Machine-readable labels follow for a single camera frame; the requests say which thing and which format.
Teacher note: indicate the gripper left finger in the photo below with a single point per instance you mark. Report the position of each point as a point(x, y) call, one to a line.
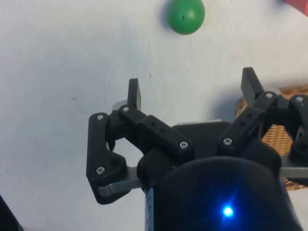
point(156, 131)

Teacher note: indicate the red cylinder block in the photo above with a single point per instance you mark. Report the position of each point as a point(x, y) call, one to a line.
point(298, 4)

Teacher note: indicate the wicker basket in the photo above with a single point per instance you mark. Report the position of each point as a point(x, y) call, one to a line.
point(276, 137)

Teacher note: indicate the green ball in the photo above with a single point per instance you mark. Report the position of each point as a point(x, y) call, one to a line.
point(185, 16)

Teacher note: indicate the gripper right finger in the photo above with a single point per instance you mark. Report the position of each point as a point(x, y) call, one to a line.
point(250, 120)

